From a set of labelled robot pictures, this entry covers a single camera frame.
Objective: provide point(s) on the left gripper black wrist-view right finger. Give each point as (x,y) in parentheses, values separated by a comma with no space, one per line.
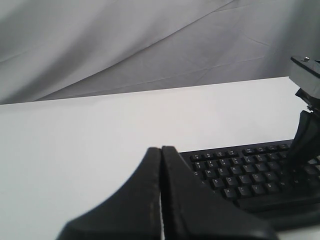
(192,211)

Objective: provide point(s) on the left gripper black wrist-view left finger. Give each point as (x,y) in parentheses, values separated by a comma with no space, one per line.
(132,213)

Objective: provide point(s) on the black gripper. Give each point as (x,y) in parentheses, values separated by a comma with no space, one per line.
(306,143)

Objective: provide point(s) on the black Acer keyboard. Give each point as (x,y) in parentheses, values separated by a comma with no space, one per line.
(255,179)

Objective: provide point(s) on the grey backdrop cloth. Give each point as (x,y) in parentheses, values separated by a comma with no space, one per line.
(57,49)

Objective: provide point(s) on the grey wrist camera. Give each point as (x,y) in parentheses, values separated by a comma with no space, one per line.
(305,73)

